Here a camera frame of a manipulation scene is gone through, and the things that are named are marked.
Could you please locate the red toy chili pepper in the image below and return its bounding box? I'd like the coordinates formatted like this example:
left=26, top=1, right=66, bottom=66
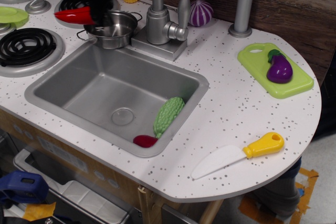
left=54, top=6, right=96, bottom=25

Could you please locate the stainless steel pot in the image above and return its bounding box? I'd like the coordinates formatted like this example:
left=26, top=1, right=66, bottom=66
left=77, top=10, right=143, bottom=49

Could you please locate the rear black stove burner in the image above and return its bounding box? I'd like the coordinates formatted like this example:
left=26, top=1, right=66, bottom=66
left=54, top=0, right=121, bottom=29

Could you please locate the black stove burner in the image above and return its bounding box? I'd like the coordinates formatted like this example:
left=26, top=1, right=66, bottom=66
left=54, top=0, right=121, bottom=29
left=1, top=28, right=65, bottom=78

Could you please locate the grey stove knob front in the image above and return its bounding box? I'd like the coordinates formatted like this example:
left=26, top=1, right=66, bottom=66
left=25, top=0, right=51, bottom=15

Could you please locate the silver toy faucet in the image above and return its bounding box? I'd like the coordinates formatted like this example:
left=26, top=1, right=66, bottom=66
left=131, top=0, right=191, bottom=61

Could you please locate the light green toy plate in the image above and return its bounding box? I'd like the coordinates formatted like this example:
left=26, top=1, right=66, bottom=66
left=0, top=6, right=29, bottom=28

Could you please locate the front black stove burner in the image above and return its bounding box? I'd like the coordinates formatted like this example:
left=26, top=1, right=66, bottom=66
left=1, top=28, right=65, bottom=78

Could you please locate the purple white toy onion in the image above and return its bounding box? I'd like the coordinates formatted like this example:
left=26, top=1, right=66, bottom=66
left=189, top=0, right=214, bottom=27

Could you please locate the grey toy sink basin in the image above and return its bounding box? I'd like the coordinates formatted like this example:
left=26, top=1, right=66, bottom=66
left=25, top=42, right=209, bottom=157

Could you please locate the green toy bitter gourd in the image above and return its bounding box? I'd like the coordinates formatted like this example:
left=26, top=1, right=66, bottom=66
left=153, top=97, right=185, bottom=138

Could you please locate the grey support pole right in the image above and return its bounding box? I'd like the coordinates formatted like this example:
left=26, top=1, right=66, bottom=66
left=228, top=0, right=253, bottom=38

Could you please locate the dark red toy vegetable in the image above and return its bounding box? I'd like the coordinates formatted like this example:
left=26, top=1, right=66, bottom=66
left=133, top=135, right=157, bottom=148

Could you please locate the green toy cutting board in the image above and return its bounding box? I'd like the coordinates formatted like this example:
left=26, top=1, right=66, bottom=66
left=237, top=43, right=314, bottom=99

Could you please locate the purple toy eggplant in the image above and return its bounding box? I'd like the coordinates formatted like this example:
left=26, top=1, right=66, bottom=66
left=266, top=49, right=293, bottom=84

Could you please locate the blue clamp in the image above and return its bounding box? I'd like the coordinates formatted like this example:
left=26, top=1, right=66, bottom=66
left=1, top=170, right=49, bottom=204

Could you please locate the toy knife yellow handle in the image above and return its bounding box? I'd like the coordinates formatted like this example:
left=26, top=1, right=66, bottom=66
left=191, top=132, right=285, bottom=179

